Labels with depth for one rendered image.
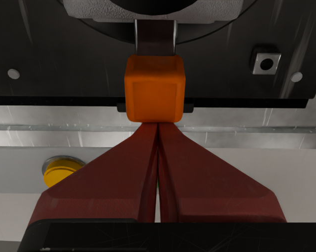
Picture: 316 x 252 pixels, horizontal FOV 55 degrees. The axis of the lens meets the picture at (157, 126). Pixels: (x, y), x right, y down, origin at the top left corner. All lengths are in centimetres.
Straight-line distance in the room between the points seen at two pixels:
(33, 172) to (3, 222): 30
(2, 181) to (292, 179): 39
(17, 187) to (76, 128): 10
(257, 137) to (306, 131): 4
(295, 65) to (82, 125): 18
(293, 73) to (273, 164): 25
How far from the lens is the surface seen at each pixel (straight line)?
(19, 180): 34
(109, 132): 26
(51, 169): 30
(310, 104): 27
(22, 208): 56
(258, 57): 21
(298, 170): 49
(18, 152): 31
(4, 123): 30
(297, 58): 23
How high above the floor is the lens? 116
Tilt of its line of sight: 51 degrees down
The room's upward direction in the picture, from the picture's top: 180 degrees counter-clockwise
